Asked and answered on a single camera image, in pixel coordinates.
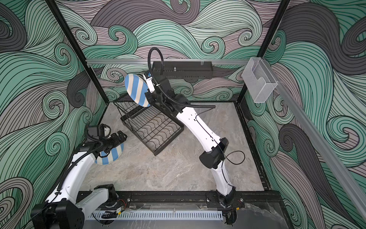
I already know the black wire dish rack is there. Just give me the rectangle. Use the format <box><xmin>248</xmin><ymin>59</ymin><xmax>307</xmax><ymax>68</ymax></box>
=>
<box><xmin>113</xmin><ymin>94</ymin><xmax>184</xmax><ymax>156</ymax></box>

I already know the aluminium rail back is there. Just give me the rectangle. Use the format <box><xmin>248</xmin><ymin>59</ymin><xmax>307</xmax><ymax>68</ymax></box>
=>
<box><xmin>86</xmin><ymin>58</ymin><xmax>249</xmax><ymax>65</ymax></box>

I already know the white slotted cable duct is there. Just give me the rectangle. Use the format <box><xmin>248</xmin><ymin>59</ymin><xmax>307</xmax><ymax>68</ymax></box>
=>
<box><xmin>85</xmin><ymin>210</ymin><xmax>224</xmax><ymax>221</ymax></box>

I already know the black perforated metal tray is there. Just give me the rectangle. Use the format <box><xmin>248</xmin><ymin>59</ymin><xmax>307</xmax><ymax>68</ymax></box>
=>
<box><xmin>152</xmin><ymin>61</ymin><xmax>213</xmax><ymax>80</ymax></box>

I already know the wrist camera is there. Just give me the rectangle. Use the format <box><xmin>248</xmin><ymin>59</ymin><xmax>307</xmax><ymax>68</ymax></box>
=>
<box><xmin>99</xmin><ymin>124</ymin><xmax>111</xmax><ymax>139</ymax></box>
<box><xmin>143</xmin><ymin>73</ymin><xmax>155</xmax><ymax>93</ymax></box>

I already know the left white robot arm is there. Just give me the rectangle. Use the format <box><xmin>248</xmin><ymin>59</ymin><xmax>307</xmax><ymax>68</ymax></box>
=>
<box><xmin>30</xmin><ymin>124</ymin><xmax>127</xmax><ymax>229</ymax></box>

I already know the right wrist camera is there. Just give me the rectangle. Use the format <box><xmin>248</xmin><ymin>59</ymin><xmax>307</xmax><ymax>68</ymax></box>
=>
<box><xmin>143</xmin><ymin>73</ymin><xmax>155</xmax><ymax>93</ymax></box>

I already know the clear plastic holder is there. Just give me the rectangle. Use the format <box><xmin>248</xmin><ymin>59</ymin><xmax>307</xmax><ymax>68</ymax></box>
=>
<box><xmin>242</xmin><ymin>57</ymin><xmax>278</xmax><ymax>104</ymax></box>

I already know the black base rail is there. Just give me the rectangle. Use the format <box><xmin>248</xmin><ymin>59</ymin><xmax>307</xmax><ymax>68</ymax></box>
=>
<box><xmin>98</xmin><ymin>191</ymin><xmax>282</xmax><ymax>210</ymax></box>

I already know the aluminium rail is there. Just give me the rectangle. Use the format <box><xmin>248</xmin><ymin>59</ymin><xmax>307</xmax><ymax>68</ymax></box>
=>
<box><xmin>262</xmin><ymin>59</ymin><xmax>366</xmax><ymax>219</ymax></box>
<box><xmin>86</xmin><ymin>58</ymin><xmax>249</xmax><ymax>65</ymax></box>

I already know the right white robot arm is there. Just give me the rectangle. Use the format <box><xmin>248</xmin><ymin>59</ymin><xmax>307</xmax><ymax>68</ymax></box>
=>
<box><xmin>145</xmin><ymin>47</ymin><xmax>236</xmax><ymax>208</ymax></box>

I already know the blue striped plate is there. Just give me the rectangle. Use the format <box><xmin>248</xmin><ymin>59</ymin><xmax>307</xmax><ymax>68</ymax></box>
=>
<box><xmin>95</xmin><ymin>143</ymin><xmax>124</xmax><ymax>165</ymax></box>
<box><xmin>125</xmin><ymin>74</ymin><xmax>150</xmax><ymax>107</ymax></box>

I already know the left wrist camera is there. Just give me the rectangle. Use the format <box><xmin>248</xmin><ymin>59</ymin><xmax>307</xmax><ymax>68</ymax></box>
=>
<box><xmin>99</xmin><ymin>124</ymin><xmax>111</xmax><ymax>139</ymax></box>

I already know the aluminium rail right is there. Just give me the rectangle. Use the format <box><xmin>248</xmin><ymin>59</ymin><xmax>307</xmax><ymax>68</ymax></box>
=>
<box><xmin>262</xmin><ymin>59</ymin><xmax>366</xmax><ymax>219</ymax></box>

